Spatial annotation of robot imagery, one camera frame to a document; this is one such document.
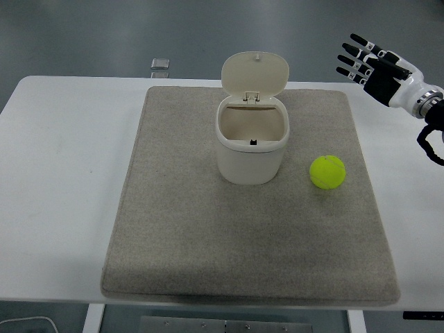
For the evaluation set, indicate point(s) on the white table leg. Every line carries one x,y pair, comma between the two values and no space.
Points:
93,319
355,322

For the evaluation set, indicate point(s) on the small silver floor plate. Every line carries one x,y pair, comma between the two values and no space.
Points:
159,75
160,63

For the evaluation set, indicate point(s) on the black table control panel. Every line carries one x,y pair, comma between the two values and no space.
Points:
423,315

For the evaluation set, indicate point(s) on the beige felt mat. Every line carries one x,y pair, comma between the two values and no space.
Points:
208,236

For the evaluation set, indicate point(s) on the grey metal plate with screws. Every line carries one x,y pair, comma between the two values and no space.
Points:
208,326

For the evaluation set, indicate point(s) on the cream bin with flip lid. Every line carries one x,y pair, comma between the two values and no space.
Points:
248,163

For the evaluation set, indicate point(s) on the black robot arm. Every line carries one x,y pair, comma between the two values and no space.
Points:
431,104

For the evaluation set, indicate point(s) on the yellow-green tennis ball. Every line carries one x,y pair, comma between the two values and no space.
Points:
327,172

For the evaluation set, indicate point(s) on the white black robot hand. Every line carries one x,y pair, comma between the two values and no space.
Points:
383,83

